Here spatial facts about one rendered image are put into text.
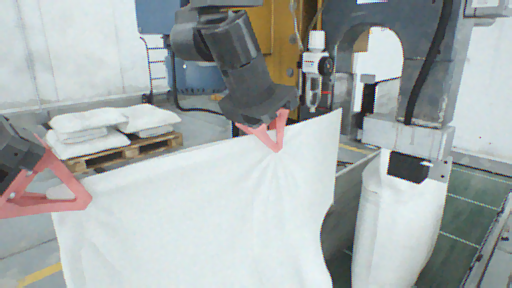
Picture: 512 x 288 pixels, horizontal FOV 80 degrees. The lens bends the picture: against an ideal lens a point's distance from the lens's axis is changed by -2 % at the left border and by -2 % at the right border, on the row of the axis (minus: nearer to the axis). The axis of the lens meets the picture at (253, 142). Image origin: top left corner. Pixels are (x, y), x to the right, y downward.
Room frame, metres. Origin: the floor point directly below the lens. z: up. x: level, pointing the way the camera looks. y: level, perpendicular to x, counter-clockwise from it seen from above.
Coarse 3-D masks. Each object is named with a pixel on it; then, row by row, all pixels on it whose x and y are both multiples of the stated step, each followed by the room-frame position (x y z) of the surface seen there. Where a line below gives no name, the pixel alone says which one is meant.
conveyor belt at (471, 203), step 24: (456, 168) 1.87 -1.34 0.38; (456, 192) 1.54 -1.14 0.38; (480, 192) 1.54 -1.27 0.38; (504, 192) 1.54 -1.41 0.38; (456, 216) 1.30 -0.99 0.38; (480, 216) 1.30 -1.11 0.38; (456, 240) 1.11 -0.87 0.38; (480, 240) 1.11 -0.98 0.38; (336, 264) 0.97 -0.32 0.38; (432, 264) 0.96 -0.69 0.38; (456, 264) 0.96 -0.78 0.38
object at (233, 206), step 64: (320, 128) 0.51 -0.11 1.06; (64, 192) 0.25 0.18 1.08; (128, 192) 0.29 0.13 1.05; (192, 192) 0.34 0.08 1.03; (256, 192) 0.41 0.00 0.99; (320, 192) 0.53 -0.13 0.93; (64, 256) 0.25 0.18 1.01; (128, 256) 0.29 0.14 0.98; (192, 256) 0.34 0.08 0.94; (256, 256) 0.41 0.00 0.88; (320, 256) 0.46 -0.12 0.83
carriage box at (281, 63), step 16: (288, 0) 0.72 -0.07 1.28; (304, 0) 0.70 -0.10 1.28; (288, 16) 0.72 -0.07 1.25; (304, 16) 0.70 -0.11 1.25; (288, 32) 0.72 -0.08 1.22; (304, 32) 0.70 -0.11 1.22; (288, 48) 0.72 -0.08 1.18; (272, 64) 0.75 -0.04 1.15; (288, 64) 0.72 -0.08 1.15; (352, 64) 0.85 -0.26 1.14; (272, 80) 0.75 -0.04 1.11; (288, 80) 0.72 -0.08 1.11; (304, 96) 0.71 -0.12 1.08
